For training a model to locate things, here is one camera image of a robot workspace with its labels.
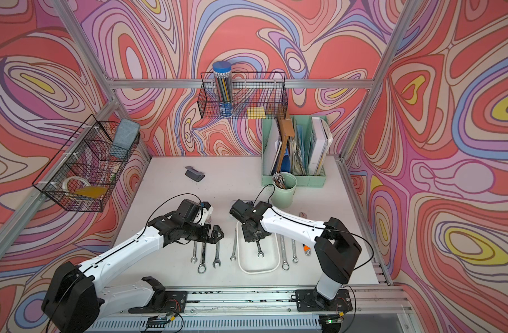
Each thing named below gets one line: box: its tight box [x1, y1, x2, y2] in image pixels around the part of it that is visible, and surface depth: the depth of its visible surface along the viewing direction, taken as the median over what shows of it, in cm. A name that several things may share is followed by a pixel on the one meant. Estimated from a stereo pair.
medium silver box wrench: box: [256, 240, 265, 258], surface depth 82 cm
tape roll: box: [62, 176, 91, 194], surface depth 70 cm
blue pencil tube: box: [212, 61, 234, 118], surface depth 77 cm
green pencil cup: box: [272, 172, 298, 209], surface depth 91 cm
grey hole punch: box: [184, 165, 205, 183], surface depth 111 cm
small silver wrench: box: [190, 240, 198, 265], surface depth 86 cm
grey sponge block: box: [112, 117, 141, 151], surface depth 82 cm
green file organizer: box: [261, 115, 329, 188], surface depth 100 cm
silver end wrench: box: [212, 242, 222, 268], surface depth 86 cm
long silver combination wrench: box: [197, 242, 207, 275], surface depth 86 cm
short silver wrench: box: [291, 238, 300, 264], surface depth 86 cm
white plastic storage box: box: [235, 220, 282, 275], surface depth 84 cm
